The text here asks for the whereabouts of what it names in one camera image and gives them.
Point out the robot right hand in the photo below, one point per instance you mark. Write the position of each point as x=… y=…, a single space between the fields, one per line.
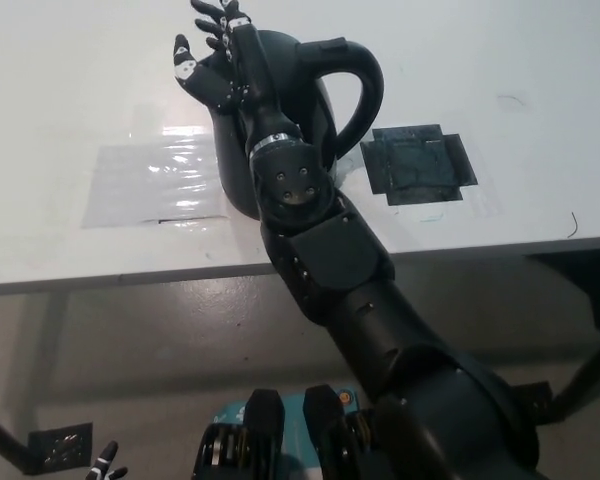
x=252 y=75

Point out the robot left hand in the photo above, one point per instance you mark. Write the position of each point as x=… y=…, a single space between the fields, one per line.
x=105 y=462

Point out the black hinged kettle lid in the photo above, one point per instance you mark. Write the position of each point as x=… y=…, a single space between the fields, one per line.
x=282 y=50

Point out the black electric kettle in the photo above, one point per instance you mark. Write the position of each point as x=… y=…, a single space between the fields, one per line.
x=352 y=60

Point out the black table leg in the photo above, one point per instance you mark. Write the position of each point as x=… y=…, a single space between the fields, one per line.
x=2 y=442
x=592 y=370

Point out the clear plastic tape sheet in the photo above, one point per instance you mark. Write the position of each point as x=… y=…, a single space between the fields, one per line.
x=140 y=185

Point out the black tape patch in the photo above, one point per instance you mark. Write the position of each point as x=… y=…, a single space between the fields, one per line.
x=415 y=165

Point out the black table frame beam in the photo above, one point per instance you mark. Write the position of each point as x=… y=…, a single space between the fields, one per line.
x=587 y=285

